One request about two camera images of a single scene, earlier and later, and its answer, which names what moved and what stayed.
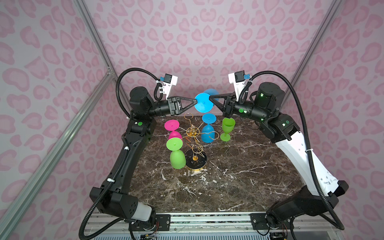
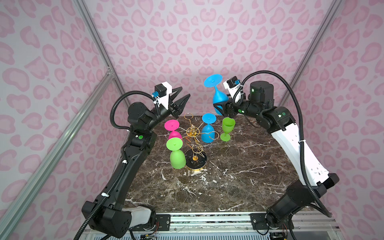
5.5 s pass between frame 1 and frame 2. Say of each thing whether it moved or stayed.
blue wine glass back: stayed
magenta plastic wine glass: stayed
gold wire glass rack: stayed
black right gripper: stayed
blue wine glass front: moved
